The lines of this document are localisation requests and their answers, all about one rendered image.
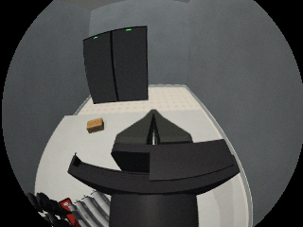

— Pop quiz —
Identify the brown cardboard box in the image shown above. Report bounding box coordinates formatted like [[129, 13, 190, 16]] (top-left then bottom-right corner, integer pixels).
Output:
[[86, 118, 104, 133]]

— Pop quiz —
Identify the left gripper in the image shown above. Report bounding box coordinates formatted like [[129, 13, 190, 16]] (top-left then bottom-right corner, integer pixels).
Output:
[[60, 208, 73, 220]]

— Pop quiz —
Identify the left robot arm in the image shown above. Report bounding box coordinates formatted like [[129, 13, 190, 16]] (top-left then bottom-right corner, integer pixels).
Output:
[[26, 192, 73, 227]]

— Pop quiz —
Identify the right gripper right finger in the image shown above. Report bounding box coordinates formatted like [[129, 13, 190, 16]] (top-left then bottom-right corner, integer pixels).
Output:
[[153, 109, 193, 145]]

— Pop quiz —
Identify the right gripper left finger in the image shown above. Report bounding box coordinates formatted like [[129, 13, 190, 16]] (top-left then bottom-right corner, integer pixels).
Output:
[[115, 109, 153, 145]]

